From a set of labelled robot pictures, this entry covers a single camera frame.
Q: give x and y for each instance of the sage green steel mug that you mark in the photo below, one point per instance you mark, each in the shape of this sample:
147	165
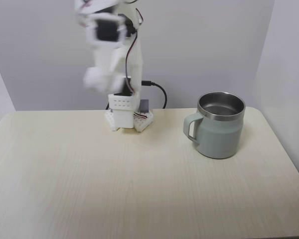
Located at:
219	134

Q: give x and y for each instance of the white gauze dressing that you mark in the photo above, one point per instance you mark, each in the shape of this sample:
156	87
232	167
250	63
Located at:
94	81

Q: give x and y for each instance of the grey table clamp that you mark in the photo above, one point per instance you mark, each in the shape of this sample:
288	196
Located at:
144	105

